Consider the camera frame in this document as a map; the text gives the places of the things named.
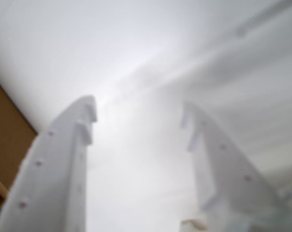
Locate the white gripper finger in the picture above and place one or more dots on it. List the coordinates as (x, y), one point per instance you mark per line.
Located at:
(51, 181)
(228, 183)

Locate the brown cardboard box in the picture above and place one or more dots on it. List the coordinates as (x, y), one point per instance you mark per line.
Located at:
(8, 135)

